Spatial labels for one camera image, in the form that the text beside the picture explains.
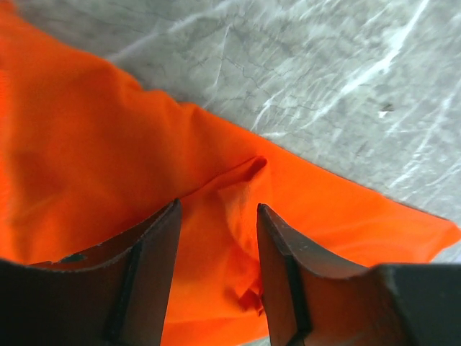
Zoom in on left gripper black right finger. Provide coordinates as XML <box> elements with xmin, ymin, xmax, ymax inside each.
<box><xmin>257</xmin><ymin>204</ymin><xmax>460</xmax><ymax>345</ymax></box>

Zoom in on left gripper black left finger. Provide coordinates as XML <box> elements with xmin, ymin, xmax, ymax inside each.
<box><xmin>1</xmin><ymin>200</ymin><xmax>182</xmax><ymax>345</ymax></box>

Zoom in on orange polo shirt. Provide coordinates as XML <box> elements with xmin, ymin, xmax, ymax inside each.
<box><xmin>1</xmin><ymin>1</ymin><xmax>460</xmax><ymax>345</ymax></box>

